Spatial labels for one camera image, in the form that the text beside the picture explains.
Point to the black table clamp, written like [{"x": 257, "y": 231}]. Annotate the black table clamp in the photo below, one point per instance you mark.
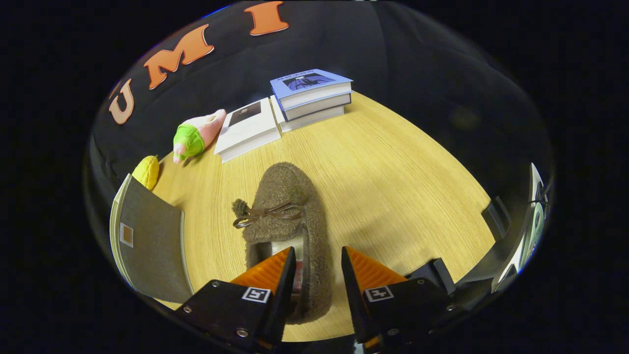
[
  {"x": 496, "y": 216},
  {"x": 432, "y": 273}
]

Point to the blue paperback book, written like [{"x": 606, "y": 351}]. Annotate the blue paperback book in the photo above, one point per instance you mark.
[{"x": 319, "y": 105}]

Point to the white book with dark photo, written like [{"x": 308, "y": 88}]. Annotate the white book with dark photo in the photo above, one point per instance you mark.
[{"x": 245, "y": 130}]

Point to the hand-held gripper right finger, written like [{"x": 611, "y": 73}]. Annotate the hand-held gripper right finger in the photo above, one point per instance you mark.
[{"x": 408, "y": 307}]

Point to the white paperback book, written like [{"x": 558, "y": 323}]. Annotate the white paperback book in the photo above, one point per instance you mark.
[{"x": 314, "y": 119}]

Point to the yellow plush toy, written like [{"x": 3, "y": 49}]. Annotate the yellow plush toy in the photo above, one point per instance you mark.
[{"x": 146, "y": 172}]

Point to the pink and green plush toy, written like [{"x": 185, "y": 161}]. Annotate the pink and green plush toy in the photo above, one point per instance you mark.
[{"x": 189, "y": 140}]

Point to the grey fabric storage box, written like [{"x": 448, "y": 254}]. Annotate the grey fabric storage box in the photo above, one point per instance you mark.
[{"x": 152, "y": 246}]

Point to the blue book with figure cover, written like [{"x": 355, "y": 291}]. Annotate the blue book with figure cover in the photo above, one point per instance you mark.
[{"x": 304, "y": 81}]

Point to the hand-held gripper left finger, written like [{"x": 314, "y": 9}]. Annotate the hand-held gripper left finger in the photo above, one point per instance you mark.
[{"x": 231, "y": 309}]

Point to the brown fluffy shoe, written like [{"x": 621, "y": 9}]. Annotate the brown fluffy shoe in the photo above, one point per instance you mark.
[{"x": 285, "y": 191}]

